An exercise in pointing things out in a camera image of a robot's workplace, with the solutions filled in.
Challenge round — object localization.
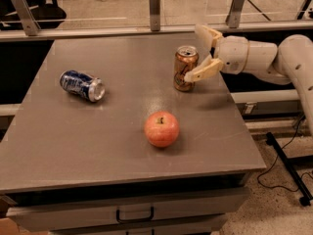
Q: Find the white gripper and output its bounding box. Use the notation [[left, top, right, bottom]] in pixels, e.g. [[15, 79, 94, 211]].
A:
[[184, 24, 249, 82]]

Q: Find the orange soda can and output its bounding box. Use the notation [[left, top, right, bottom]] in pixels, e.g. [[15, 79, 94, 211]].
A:
[[173, 45, 199, 92]]

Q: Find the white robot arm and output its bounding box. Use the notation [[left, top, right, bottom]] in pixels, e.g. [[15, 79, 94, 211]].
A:
[[184, 24, 313, 133]]

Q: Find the blue soda can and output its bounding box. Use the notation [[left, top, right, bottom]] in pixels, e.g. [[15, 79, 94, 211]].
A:
[[60, 70, 106, 103]]

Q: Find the red apple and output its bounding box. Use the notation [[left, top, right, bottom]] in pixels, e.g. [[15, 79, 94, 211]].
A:
[[144, 111, 180, 148]]

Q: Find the black office chair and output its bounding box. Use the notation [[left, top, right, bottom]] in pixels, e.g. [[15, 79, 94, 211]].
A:
[[0, 0, 67, 30]]

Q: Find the black floor stand base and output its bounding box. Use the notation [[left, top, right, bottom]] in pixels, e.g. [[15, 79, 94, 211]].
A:
[[266, 132, 313, 207]]

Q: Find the right metal bracket post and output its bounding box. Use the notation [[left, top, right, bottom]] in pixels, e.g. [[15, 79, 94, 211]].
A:
[[226, 0, 245, 28]]

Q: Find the metal bracket post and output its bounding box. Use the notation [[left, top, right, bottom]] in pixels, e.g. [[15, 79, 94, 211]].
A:
[[11, 0, 40, 36], [149, 0, 160, 31], [226, 0, 245, 28]]

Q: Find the middle metal bracket post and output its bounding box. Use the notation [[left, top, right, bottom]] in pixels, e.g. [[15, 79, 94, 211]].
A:
[[149, 0, 160, 31]]

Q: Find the black cable on floor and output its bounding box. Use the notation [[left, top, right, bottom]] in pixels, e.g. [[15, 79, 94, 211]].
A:
[[256, 115, 313, 193]]

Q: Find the left metal bracket post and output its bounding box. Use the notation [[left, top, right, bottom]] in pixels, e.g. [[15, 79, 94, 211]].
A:
[[11, 0, 40, 36]]

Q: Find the grey drawer with black handle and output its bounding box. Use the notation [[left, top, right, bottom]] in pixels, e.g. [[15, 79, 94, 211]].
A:
[[7, 187, 249, 231]]

